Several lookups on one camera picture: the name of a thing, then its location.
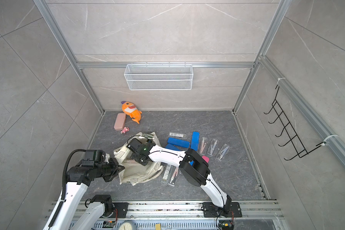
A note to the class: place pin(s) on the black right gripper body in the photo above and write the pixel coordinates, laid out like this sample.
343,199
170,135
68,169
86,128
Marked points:
138,158

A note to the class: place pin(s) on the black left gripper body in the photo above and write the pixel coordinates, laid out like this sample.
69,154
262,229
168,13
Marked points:
109,171

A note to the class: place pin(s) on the beige canvas bag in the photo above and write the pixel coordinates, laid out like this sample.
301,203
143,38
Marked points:
135,173

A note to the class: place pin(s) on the clear case white label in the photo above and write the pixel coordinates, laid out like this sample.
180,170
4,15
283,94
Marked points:
166,175

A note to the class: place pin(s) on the clear labelled compass case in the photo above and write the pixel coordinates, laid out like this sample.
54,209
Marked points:
177,135

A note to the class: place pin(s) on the blue compass set case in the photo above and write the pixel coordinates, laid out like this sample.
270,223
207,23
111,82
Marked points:
195,141

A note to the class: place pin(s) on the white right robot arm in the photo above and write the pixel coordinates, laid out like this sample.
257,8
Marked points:
192,165

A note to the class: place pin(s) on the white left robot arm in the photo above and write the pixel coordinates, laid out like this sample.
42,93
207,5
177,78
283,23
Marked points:
80,169

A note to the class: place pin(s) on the pink bear figurine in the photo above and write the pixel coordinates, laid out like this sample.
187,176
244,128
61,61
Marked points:
124,130

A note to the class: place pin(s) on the pink rectangular case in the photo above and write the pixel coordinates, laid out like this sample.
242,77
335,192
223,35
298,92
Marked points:
120,121

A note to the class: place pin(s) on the orange plush shark toy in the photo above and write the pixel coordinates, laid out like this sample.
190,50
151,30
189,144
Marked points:
131,110

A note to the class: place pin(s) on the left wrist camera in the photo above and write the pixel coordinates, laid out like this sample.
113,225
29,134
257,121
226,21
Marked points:
93,158

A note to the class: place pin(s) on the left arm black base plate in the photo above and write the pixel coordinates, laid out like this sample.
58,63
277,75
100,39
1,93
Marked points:
118,210

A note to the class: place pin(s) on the white wire mesh basket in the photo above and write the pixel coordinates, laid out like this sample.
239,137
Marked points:
145,77

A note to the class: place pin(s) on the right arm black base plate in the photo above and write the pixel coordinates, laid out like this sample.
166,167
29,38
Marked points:
212,211

